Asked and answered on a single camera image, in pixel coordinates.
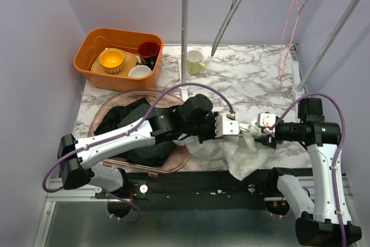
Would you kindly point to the white bowl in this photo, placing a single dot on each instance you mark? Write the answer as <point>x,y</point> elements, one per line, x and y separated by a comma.
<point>139,71</point>

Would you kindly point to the white skirt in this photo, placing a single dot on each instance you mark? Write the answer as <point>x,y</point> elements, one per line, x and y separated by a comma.
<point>242,154</point>

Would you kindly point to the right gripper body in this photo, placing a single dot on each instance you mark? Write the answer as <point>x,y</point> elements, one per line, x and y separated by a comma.
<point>284,131</point>

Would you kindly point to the black dotted garment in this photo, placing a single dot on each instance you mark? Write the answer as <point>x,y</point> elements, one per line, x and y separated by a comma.
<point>120,116</point>

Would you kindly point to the yellow-green mug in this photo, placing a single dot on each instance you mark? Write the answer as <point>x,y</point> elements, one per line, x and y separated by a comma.
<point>195,62</point>

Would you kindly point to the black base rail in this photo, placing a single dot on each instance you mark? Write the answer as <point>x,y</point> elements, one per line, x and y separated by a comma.
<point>207,190</point>

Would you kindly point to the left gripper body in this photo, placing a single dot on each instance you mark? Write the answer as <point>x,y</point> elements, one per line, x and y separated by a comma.
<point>207,128</point>

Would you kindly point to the orange plastic bin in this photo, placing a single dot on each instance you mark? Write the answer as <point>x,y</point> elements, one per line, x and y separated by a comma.
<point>128,42</point>

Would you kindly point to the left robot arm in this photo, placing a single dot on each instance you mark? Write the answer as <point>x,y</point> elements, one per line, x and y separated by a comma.
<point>81,159</point>

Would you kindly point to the yellow woven plate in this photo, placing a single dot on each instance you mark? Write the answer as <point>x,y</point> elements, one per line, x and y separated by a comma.
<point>129,62</point>

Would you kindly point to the yellow bowl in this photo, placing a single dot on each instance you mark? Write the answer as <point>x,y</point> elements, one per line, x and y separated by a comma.
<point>111,60</point>

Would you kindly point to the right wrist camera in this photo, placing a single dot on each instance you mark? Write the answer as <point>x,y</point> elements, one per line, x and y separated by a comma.
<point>265,121</point>

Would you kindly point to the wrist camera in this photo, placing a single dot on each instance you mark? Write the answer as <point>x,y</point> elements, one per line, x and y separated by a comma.
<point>226,125</point>
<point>265,121</point>

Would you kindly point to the red and black mug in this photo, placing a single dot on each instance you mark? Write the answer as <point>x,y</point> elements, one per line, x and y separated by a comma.
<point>148,53</point>

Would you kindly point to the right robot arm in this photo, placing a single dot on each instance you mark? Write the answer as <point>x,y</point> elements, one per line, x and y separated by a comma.
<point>325,220</point>

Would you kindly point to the grey hanger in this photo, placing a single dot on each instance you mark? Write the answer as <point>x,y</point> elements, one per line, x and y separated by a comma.
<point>244,127</point>
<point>232,10</point>

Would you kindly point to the clear pink plastic basin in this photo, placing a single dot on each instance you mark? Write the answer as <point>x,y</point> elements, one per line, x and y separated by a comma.
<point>175,162</point>

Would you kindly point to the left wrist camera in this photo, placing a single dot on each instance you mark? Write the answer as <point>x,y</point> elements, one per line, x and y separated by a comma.
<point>226,125</point>

